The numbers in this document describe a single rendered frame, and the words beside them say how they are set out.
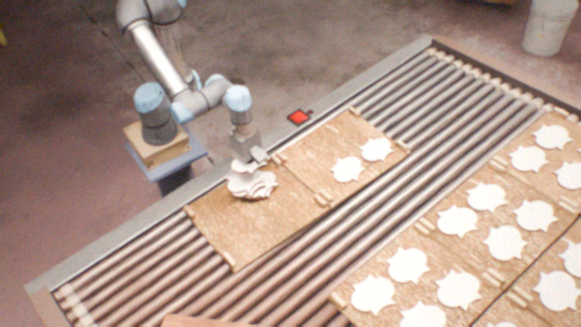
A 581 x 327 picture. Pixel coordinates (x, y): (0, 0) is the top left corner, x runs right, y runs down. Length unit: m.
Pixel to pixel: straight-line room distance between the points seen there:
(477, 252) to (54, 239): 2.38
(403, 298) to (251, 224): 0.58
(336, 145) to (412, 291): 0.69
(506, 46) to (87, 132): 3.12
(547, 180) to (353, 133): 0.73
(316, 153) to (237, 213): 0.41
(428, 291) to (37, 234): 2.38
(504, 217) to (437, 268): 0.32
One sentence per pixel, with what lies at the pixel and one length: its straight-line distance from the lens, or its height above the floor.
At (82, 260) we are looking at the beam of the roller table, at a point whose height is 0.91.
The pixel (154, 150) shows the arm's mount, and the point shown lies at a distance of 2.22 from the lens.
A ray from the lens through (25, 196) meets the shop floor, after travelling 3.70.
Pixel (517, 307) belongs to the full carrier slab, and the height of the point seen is 0.94.
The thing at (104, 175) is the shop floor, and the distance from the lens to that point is 3.60.
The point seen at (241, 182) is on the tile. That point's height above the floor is 1.01.
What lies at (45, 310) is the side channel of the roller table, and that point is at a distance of 1.91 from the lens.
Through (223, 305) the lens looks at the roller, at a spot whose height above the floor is 0.92.
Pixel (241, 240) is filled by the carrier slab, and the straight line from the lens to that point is 1.86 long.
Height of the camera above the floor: 2.44
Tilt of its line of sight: 47 degrees down
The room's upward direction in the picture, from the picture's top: 6 degrees counter-clockwise
